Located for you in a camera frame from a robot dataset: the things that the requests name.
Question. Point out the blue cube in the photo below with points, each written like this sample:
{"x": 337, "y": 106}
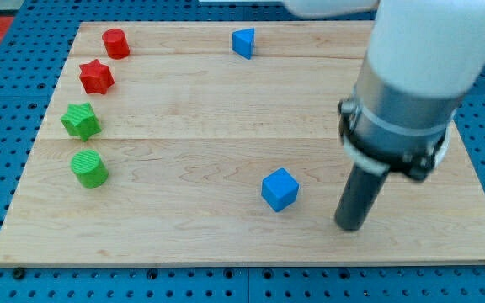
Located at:
{"x": 279, "y": 189}

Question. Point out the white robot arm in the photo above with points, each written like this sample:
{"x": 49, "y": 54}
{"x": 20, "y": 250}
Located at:
{"x": 422, "y": 58}

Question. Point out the blue triangle block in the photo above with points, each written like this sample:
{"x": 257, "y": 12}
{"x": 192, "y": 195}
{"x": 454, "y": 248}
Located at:
{"x": 243, "y": 42}

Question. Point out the wooden board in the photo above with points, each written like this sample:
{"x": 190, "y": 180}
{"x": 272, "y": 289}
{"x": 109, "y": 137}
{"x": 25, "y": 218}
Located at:
{"x": 189, "y": 131}

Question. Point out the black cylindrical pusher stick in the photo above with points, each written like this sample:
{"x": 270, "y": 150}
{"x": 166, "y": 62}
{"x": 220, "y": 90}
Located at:
{"x": 360, "y": 193}

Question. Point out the green cylinder block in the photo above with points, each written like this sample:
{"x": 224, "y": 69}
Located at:
{"x": 89, "y": 169}

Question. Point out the red star block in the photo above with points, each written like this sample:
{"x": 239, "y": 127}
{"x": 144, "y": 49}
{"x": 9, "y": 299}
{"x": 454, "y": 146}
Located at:
{"x": 95, "y": 77}

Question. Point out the green star block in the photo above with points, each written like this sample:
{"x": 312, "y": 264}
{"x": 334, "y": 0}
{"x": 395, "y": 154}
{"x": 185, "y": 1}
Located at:
{"x": 81, "y": 121}

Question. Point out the red cylinder block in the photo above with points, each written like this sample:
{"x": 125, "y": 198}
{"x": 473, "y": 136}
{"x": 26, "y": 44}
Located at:
{"x": 115, "y": 43}

